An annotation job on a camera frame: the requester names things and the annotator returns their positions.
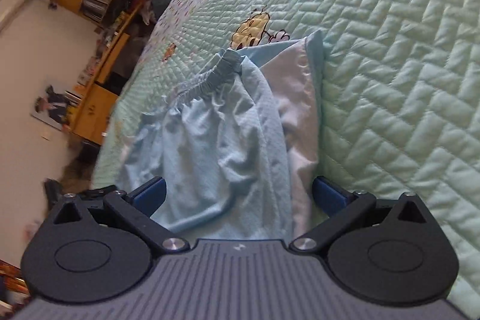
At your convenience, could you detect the light blue white jacket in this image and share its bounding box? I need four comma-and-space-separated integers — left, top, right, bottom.
116, 31, 325, 241

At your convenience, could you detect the olive padded coat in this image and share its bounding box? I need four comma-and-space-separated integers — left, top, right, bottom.
58, 142, 99, 194

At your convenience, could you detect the wooden desk with drawers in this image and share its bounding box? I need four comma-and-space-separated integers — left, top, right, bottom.
70, 1, 151, 145

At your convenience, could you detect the child portrait photo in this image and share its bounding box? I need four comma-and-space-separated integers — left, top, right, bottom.
30, 80, 81, 132

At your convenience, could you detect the green quilted bee bedspread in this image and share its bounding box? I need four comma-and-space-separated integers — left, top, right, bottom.
93, 0, 479, 319

